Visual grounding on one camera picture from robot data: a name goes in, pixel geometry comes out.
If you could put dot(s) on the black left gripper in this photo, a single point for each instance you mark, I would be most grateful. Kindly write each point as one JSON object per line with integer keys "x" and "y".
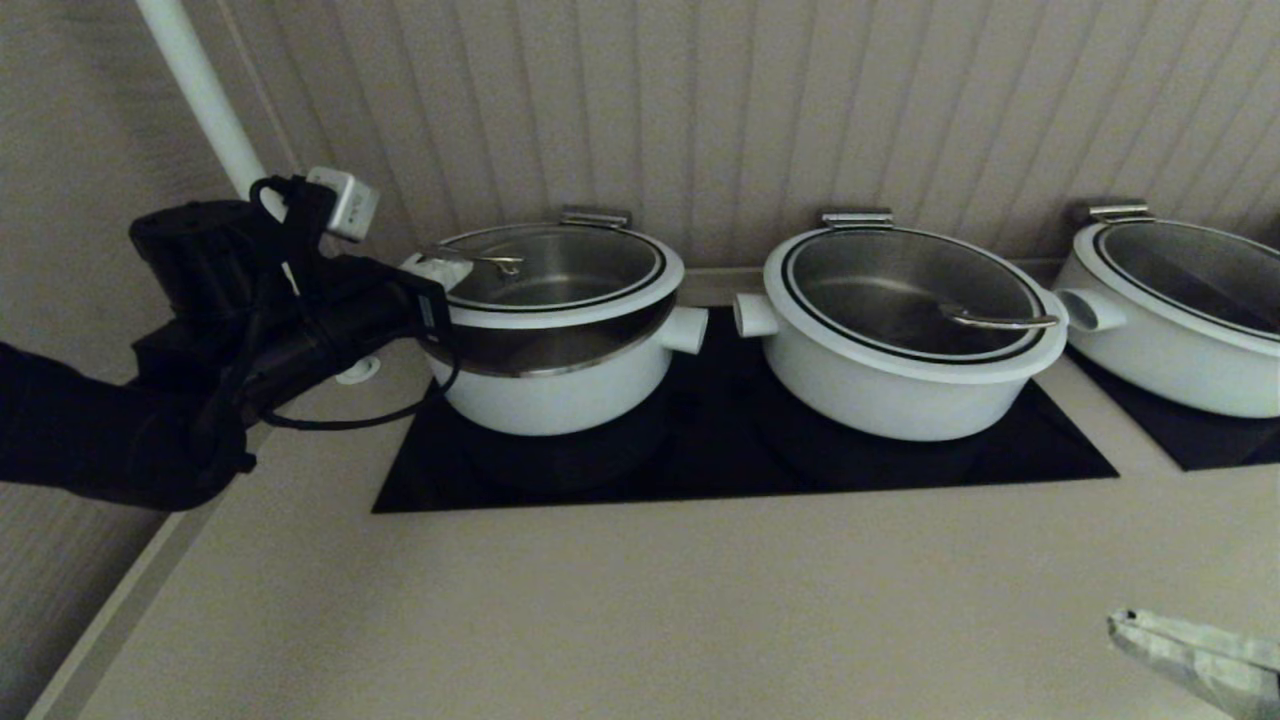
{"x": 340, "y": 315}

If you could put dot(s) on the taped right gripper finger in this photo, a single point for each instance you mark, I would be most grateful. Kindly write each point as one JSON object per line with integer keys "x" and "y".
{"x": 1230, "y": 690}
{"x": 1200, "y": 645}

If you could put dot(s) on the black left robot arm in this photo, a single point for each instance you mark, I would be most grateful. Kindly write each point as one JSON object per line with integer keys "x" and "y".
{"x": 90, "y": 430}

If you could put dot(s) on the white pot with steel insert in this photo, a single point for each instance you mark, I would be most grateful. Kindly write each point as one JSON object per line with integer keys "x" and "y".
{"x": 1170, "y": 375}
{"x": 560, "y": 400}
{"x": 880, "y": 405}

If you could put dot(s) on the right white pot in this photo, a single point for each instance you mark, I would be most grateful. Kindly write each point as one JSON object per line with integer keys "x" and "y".
{"x": 1200, "y": 270}

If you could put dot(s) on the white metal pole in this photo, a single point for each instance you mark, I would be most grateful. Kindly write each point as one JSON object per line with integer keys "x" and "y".
{"x": 200, "y": 90}

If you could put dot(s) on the wide black glass cooktop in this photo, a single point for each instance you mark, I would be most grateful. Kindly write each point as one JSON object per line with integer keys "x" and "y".
{"x": 700, "y": 470}

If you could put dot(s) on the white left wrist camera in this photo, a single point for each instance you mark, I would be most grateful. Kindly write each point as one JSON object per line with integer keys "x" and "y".
{"x": 342, "y": 203}

